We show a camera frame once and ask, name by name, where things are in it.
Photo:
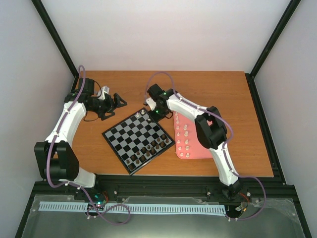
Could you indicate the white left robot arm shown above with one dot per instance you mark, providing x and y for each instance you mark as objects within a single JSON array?
[{"x": 55, "y": 158}]

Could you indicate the black aluminium frame post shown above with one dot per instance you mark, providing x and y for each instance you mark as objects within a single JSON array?
[
  {"x": 41, "y": 10},
  {"x": 283, "y": 21}
]

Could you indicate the black aluminium frame post left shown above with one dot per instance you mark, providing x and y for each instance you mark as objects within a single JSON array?
[{"x": 41, "y": 10}]

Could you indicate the black aluminium frame post right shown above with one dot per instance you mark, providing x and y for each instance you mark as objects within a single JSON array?
[{"x": 283, "y": 21}]

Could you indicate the light blue cable duct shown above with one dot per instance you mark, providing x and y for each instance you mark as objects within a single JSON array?
[{"x": 138, "y": 209}]

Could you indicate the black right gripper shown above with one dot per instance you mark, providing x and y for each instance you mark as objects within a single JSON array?
[{"x": 156, "y": 119}]

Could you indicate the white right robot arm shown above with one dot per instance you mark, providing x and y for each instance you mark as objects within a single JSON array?
[{"x": 211, "y": 130}]

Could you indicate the pink plastic tray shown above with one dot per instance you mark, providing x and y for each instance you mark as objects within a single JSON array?
[{"x": 196, "y": 151}]

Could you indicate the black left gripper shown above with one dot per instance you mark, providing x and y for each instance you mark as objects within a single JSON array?
[{"x": 110, "y": 106}]

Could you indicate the black and silver chessboard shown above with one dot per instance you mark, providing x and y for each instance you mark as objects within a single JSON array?
[{"x": 132, "y": 137}]

